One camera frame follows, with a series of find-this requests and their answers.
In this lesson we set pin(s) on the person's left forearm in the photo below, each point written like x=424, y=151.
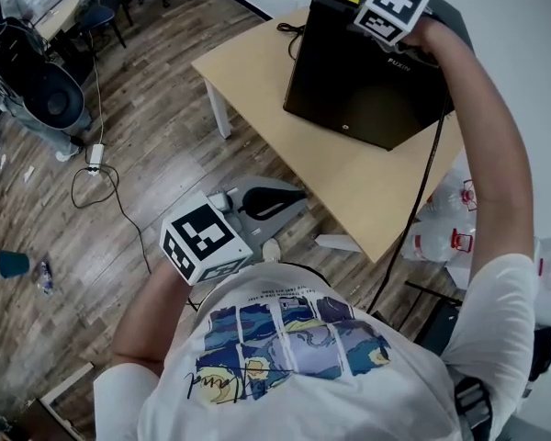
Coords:
x=142, y=320

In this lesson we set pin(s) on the grey and black floor base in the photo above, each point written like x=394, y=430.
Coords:
x=262, y=205

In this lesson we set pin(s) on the teal cup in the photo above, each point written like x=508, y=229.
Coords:
x=13, y=264

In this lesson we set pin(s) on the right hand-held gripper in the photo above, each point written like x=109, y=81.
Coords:
x=392, y=5

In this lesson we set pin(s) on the crumpled plastic wrapper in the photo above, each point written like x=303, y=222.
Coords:
x=45, y=274

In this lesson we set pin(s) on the black mini fridge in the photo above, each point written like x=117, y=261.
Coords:
x=363, y=76

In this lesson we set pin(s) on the white printed t-shirt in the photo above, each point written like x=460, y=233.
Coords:
x=312, y=365

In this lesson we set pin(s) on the white power strip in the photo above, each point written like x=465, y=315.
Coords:
x=96, y=154

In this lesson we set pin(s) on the black and grey equipment bag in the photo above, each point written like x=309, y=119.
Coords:
x=41, y=85

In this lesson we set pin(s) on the person's white shoe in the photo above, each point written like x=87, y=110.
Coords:
x=271, y=251

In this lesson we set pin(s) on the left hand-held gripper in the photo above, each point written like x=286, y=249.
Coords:
x=197, y=241

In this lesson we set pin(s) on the light wooden table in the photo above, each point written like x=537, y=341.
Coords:
x=349, y=177

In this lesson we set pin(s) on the blue chair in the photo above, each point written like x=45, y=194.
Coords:
x=103, y=12

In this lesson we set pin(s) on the black box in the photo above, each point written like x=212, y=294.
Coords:
x=441, y=320

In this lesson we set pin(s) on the person's right forearm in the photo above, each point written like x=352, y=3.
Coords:
x=491, y=122

